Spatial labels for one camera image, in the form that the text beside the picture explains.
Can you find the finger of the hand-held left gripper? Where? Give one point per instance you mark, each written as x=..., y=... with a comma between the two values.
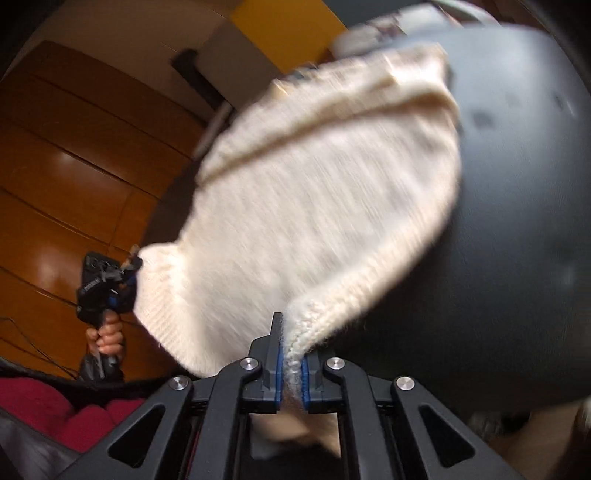
x=121, y=297
x=122, y=270

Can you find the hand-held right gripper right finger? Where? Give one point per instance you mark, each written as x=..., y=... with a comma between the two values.
x=305, y=385

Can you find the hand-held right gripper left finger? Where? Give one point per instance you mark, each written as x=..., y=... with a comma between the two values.
x=277, y=383

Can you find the cream knitted sweater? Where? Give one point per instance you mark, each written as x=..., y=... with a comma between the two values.
x=300, y=207

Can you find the person's left hand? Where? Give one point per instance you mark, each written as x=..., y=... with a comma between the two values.
x=108, y=337

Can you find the person's red sweater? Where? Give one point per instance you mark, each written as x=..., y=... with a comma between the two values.
x=55, y=406

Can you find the black upright board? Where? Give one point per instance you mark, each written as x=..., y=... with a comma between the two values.
x=198, y=78

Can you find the grey yellow blue sofa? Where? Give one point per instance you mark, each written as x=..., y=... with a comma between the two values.
x=286, y=23

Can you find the geometric print pillow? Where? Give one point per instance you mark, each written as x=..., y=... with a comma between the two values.
x=364, y=39

